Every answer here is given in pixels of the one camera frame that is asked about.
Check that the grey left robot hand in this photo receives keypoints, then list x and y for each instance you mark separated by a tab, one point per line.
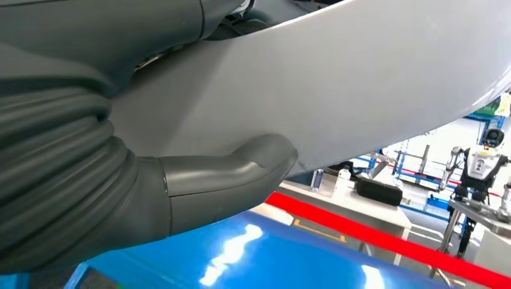
100	32

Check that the blue steel shelf rack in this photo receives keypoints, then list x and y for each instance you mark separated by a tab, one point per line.
199	259

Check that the small white blue can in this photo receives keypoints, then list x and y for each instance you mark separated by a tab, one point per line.
317	180

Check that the clear plastic bottle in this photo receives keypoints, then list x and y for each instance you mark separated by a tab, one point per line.
342	179

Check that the white table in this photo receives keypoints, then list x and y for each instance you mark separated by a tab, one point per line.
359	207

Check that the black hard case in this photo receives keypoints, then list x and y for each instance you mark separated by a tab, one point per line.
379	191

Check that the red barrier belt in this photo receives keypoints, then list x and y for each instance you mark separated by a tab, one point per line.
379	235

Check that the black white humanoid robot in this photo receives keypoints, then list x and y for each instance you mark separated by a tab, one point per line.
481	167

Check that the steel table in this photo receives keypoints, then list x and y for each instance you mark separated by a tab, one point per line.
483	215

